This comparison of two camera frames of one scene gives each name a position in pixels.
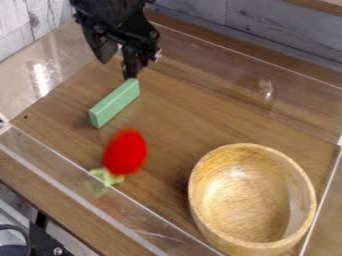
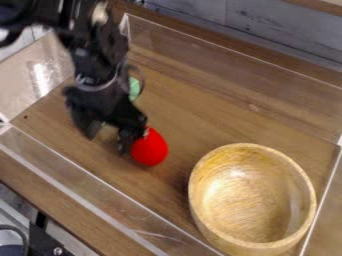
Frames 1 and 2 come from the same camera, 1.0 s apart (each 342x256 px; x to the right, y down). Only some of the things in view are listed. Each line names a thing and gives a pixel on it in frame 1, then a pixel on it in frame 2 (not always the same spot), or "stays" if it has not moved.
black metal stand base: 44,245 stays
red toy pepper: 124,157 to 150,149
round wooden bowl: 251,201 stays
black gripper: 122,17 to 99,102
